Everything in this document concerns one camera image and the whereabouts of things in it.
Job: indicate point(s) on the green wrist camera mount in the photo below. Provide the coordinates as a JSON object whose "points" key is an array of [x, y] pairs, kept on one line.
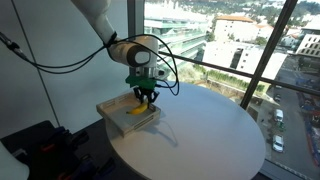
{"points": [[141, 81]]}

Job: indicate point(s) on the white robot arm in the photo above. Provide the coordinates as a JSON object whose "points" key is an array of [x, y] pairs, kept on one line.
{"points": [[139, 53]]}

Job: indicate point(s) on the black blue clamp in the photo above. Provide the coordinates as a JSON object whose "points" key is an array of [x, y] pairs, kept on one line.
{"points": [[87, 170]]}

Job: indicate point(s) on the yellow banana plush toy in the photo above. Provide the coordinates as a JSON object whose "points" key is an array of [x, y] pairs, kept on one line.
{"points": [[139, 109]]}

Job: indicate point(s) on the light wooden tray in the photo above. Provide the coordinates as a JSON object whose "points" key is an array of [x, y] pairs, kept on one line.
{"points": [[118, 111]]}

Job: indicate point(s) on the round white table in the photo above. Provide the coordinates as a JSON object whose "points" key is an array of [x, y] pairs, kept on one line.
{"points": [[201, 135]]}

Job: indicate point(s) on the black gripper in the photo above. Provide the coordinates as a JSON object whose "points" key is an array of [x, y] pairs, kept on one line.
{"points": [[140, 93]]}

